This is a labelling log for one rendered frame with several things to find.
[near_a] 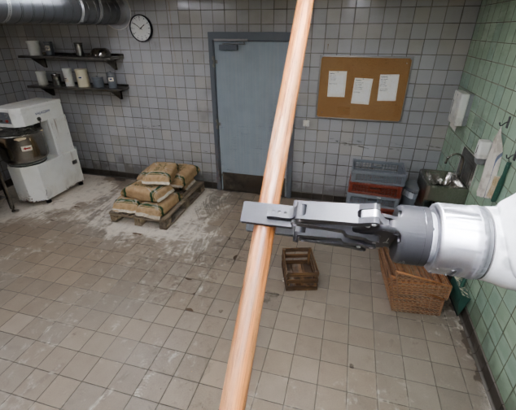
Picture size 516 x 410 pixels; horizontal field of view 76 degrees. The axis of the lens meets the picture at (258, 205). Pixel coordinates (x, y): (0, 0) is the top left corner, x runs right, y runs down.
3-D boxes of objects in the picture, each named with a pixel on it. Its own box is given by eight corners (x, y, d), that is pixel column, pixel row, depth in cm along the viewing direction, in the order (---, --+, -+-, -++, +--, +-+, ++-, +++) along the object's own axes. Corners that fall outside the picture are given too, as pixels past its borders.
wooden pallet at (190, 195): (166, 229, 409) (165, 220, 403) (111, 221, 427) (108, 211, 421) (204, 189, 512) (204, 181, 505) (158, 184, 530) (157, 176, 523)
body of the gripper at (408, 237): (438, 258, 37) (352, 247, 39) (417, 272, 45) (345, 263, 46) (437, 196, 39) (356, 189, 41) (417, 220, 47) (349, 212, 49)
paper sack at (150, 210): (159, 222, 401) (157, 211, 393) (134, 218, 411) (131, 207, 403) (185, 198, 452) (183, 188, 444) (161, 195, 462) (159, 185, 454)
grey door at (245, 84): (290, 199, 483) (298, 32, 382) (216, 190, 509) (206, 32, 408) (290, 197, 491) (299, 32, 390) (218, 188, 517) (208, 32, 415)
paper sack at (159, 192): (176, 194, 434) (174, 182, 426) (158, 206, 403) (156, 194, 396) (137, 187, 455) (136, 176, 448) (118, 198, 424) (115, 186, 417)
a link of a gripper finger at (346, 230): (376, 245, 42) (380, 242, 41) (289, 230, 43) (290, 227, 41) (378, 215, 44) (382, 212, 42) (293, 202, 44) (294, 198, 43)
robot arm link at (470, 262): (462, 285, 43) (413, 278, 45) (460, 220, 46) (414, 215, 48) (497, 272, 35) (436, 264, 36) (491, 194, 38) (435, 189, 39)
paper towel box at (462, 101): (463, 133, 340) (474, 94, 322) (451, 132, 342) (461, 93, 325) (456, 125, 363) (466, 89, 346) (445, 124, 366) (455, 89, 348)
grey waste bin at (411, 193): (427, 235, 399) (439, 194, 373) (395, 230, 408) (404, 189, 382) (422, 220, 431) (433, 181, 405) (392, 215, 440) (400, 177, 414)
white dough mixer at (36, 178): (41, 210, 454) (6, 112, 392) (6, 205, 467) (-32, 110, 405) (88, 183, 532) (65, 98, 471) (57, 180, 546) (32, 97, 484)
